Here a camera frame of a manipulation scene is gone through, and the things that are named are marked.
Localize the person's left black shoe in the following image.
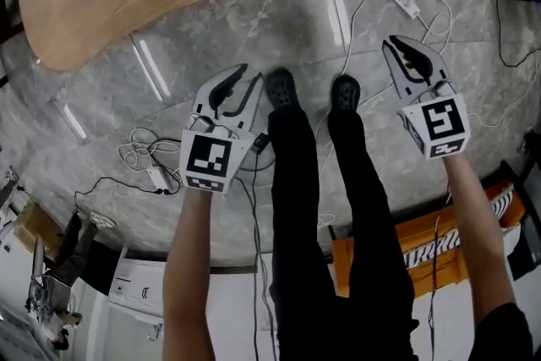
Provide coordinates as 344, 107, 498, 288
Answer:
264, 67, 300, 111

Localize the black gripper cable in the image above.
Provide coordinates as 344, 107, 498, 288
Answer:
233, 133, 278, 361

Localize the person's black shoe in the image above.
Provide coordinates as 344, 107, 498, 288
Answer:
264, 67, 300, 111
330, 74, 362, 113

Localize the person's leg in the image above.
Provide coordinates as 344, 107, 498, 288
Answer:
327, 107, 420, 361
266, 104, 339, 361

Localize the small white power strip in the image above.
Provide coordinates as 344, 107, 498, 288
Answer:
145, 166, 172, 192

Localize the person's left leg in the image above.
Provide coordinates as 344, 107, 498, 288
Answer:
266, 104, 339, 361

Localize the person's right leg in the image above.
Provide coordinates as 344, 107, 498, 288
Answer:
327, 107, 420, 361

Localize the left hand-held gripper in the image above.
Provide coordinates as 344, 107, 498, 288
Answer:
179, 63, 265, 194

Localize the person's left forearm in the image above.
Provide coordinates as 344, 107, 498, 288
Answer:
161, 185, 213, 361

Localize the orange sofa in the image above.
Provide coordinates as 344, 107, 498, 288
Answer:
331, 178, 528, 300

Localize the brown cardboard box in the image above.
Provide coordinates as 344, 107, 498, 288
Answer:
14, 201, 65, 260

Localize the thin black floor cable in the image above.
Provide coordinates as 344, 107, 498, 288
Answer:
73, 175, 183, 209

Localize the person's right forearm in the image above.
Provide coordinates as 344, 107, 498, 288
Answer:
440, 151, 517, 325

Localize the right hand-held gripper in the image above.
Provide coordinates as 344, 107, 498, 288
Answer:
381, 35, 472, 161

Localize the person's right black shoe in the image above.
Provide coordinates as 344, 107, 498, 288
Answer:
330, 74, 362, 113

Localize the person's black shirt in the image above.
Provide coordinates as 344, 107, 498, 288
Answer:
467, 301, 534, 361

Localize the coiled white cable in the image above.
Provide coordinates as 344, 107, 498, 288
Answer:
117, 127, 183, 175

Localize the white power strip cable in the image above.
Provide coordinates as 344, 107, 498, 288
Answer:
314, 0, 541, 183

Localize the black white striped cushion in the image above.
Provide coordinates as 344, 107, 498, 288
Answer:
402, 189, 516, 270

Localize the white low cabinet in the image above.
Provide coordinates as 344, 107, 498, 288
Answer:
99, 255, 171, 361

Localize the thick black floor cable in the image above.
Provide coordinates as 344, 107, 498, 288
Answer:
495, 0, 541, 69

